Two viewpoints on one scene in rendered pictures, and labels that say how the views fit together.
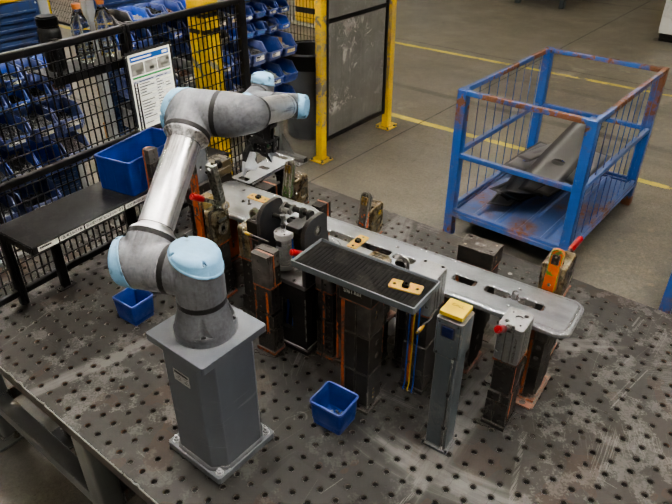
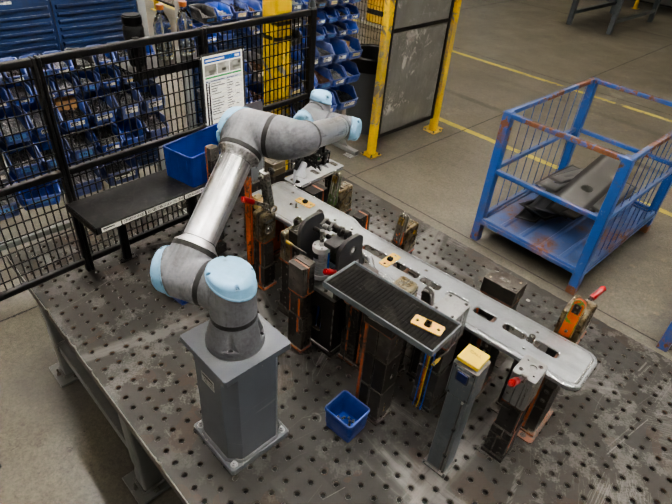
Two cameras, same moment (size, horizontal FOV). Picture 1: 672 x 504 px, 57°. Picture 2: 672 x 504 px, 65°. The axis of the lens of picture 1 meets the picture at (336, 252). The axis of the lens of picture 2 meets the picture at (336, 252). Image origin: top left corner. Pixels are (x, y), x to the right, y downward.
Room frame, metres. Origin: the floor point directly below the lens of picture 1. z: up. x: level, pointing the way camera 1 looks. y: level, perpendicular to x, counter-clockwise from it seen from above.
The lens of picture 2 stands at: (0.24, 0.00, 2.11)
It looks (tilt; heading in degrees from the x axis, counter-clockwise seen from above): 37 degrees down; 5
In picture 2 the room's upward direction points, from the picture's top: 5 degrees clockwise
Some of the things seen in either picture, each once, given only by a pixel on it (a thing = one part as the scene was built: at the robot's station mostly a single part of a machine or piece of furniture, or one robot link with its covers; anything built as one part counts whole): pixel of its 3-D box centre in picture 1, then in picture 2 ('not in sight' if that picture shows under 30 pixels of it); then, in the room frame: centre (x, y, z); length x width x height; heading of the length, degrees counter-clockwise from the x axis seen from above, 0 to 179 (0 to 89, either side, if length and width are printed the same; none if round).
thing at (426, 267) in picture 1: (421, 329); (437, 355); (1.40, -0.25, 0.90); 0.13 x 0.10 x 0.41; 145
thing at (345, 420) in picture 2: (334, 409); (346, 417); (1.25, 0.00, 0.74); 0.11 x 0.10 x 0.09; 55
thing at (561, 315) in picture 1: (364, 244); (395, 263); (1.72, -0.09, 1.00); 1.38 x 0.22 x 0.02; 55
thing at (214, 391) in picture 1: (214, 388); (238, 389); (1.17, 0.31, 0.90); 0.21 x 0.21 x 0.40; 51
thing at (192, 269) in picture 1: (195, 270); (229, 289); (1.17, 0.32, 1.27); 0.13 x 0.12 x 0.14; 76
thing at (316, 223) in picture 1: (295, 276); (328, 285); (1.62, 0.13, 0.94); 0.18 x 0.13 x 0.49; 55
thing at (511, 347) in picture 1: (506, 371); (512, 410); (1.26, -0.46, 0.88); 0.11 x 0.10 x 0.36; 145
